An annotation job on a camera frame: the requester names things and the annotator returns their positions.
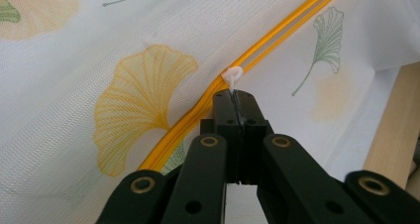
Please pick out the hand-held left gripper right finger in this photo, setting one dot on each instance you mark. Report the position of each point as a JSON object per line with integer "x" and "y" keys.
{"x": 251, "y": 128}

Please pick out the leaf print mesh laundry bag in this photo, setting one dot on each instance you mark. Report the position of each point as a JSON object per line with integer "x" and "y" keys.
{"x": 132, "y": 85}

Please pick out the white zipper pull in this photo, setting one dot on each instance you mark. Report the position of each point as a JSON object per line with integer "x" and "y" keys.
{"x": 232, "y": 75}

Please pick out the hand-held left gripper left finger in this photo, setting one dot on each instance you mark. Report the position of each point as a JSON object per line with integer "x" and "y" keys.
{"x": 228, "y": 125}

